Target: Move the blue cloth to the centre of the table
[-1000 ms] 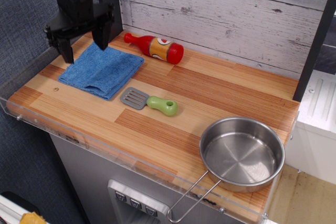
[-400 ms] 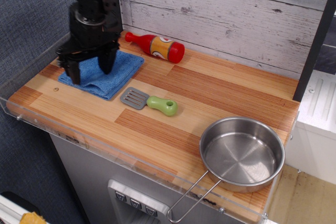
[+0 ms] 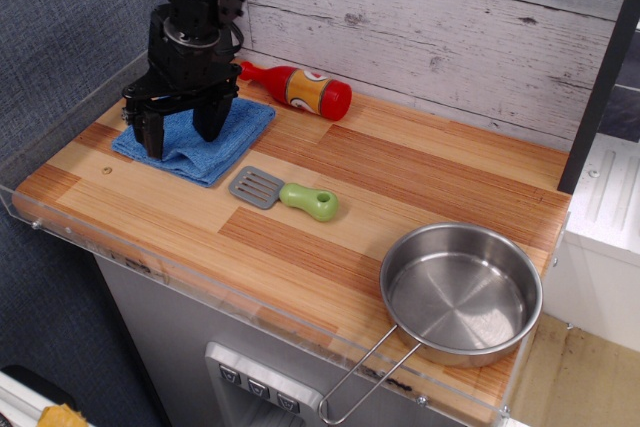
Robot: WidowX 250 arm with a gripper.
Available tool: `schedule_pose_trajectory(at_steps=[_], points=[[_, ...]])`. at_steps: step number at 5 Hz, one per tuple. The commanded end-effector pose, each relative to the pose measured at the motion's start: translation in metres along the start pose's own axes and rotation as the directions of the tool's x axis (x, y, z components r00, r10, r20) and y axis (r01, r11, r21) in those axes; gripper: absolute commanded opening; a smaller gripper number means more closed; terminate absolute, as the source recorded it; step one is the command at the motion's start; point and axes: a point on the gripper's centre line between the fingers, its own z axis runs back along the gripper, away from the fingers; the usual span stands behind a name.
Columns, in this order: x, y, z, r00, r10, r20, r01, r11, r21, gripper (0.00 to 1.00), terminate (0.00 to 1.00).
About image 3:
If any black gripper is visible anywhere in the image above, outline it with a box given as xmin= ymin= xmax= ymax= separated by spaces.
xmin=123 ymin=4 xmax=240 ymax=159

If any blue cloth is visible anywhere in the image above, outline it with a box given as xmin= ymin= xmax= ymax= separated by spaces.
xmin=111 ymin=98 xmax=276 ymax=187

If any grey spatula green handle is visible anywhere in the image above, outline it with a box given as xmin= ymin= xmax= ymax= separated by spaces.
xmin=228 ymin=166 xmax=339 ymax=222

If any stainless steel pan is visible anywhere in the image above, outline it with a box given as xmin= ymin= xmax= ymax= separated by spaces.
xmin=317 ymin=222 xmax=543 ymax=426

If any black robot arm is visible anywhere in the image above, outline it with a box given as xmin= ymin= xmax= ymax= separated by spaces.
xmin=123 ymin=0 xmax=245 ymax=159

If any red toy sauce bottle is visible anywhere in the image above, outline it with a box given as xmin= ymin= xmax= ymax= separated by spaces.
xmin=240 ymin=62 xmax=353 ymax=121

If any clear acrylic table guard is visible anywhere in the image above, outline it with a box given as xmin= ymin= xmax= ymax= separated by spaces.
xmin=0 ymin=16 xmax=571 ymax=427

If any grey toy kitchen cabinet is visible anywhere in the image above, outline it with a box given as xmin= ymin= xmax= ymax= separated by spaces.
xmin=98 ymin=257 xmax=469 ymax=426

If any silver button control panel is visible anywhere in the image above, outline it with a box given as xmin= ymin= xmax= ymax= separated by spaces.
xmin=205 ymin=342 xmax=323 ymax=426

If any white ribbed cabinet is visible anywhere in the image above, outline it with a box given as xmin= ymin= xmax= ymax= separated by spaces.
xmin=543 ymin=134 xmax=639 ymax=351

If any dark grey right post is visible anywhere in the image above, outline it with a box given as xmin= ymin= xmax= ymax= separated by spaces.
xmin=557 ymin=0 xmax=639 ymax=194

